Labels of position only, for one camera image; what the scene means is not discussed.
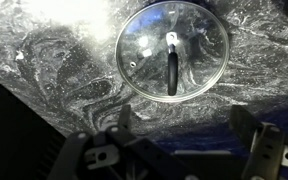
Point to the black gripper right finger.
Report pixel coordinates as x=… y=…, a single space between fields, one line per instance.
x=267 y=150

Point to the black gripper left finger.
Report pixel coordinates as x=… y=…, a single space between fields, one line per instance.
x=74 y=153

